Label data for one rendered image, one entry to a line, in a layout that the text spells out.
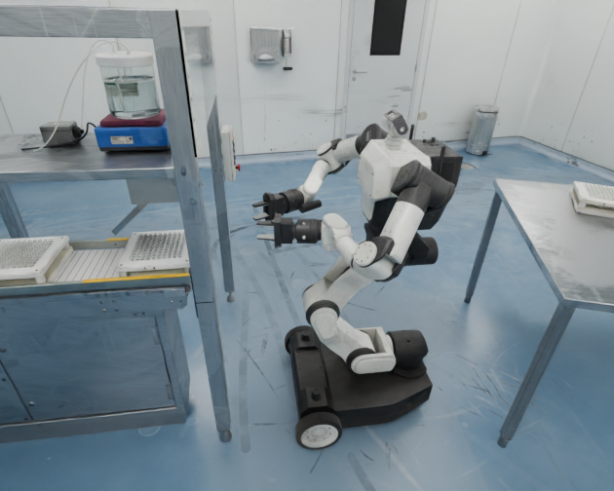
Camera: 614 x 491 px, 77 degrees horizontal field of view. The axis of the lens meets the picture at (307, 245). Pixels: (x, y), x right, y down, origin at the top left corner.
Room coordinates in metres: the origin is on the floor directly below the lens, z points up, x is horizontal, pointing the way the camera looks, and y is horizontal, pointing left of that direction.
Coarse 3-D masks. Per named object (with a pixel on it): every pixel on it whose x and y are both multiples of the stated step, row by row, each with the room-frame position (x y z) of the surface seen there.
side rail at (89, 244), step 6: (90, 240) 1.29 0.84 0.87; (96, 240) 1.29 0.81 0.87; (102, 240) 1.29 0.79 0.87; (72, 246) 1.26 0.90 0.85; (78, 246) 1.27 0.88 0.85; (84, 246) 1.27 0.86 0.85; (90, 246) 1.27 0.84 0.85; (96, 246) 1.28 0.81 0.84; (102, 246) 1.28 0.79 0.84; (108, 246) 1.28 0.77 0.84; (114, 246) 1.29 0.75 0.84; (120, 246) 1.29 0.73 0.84
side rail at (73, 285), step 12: (0, 288) 0.98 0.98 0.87; (12, 288) 0.98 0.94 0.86; (24, 288) 0.99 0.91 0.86; (36, 288) 0.99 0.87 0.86; (48, 288) 1.00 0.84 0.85; (60, 288) 1.00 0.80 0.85; (72, 288) 1.01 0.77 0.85; (84, 288) 1.02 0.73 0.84; (96, 288) 1.02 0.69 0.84; (108, 288) 1.03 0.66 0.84
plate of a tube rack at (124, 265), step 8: (136, 232) 1.29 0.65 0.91; (144, 232) 1.29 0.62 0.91; (152, 232) 1.30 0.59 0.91; (160, 232) 1.30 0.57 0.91; (168, 232) 1.30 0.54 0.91; (176, 232) 1.30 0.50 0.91; (184, 240) 1.24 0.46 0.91; (128, 248) 1.17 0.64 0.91; (168, 248) 1.18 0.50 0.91; (184, 248) 1.18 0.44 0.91; (128, 256) 1.12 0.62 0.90; (176, 256) 1.13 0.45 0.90; (184, 256) 1.13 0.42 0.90; (120, 264) 1.07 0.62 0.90; (128, 264) 1.08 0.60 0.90; (136, 264) 1.08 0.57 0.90; (144, 264) 1.08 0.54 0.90; (152, 264) 1.08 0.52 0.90; (160, 264) 1.08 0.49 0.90; (168, 264) 1.08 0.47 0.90; (176, 264) 1.09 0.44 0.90; (184, 264) 1.09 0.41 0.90; (120, 272) 1.06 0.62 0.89
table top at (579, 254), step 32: (512, 192) 1.89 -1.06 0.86; (544, 192) 1.90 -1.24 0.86; (544, 224) 1.53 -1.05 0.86; (576, 224) 1.54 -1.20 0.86; (608, 224) 1.55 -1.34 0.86; (544, 256) 1.27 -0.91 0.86; (576, 256) 1.27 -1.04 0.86; (608, 256) 1.28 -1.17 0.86; (576, 288) 1.06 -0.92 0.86; (608, 288) 1.07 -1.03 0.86
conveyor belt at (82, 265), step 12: (84, 252) 1.25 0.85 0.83; (96, 252) 1.25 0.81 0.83; (108, 252) 1.26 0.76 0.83; (120, 252) 1.26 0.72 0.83; (72, 264) 1.17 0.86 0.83; (84, 264) 1.17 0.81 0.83; (96, 264) 1.17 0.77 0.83; (108, 264) 1.18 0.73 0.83; (60, 276) 1.10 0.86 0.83; (72, 276) 1.10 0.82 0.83; (84, 276) 1.10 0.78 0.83; (96, 276) 1.10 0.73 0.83; (108, 276) 1.10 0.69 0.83
